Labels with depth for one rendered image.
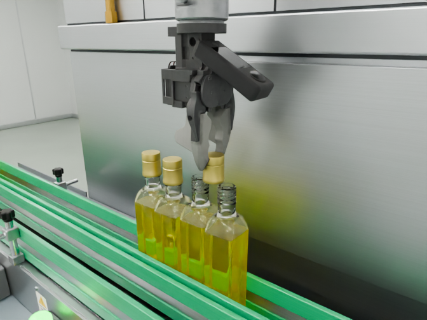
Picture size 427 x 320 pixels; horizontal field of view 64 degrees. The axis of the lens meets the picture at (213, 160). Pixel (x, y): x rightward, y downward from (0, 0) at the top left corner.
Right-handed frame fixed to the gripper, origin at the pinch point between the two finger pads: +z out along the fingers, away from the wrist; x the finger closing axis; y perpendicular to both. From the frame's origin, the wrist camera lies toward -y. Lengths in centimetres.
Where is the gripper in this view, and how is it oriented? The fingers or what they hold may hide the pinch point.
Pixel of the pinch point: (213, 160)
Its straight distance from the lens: 53.6
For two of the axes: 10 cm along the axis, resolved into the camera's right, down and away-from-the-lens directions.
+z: 0.0, 9.5, 3.2
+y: -7.9, -2.0, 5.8
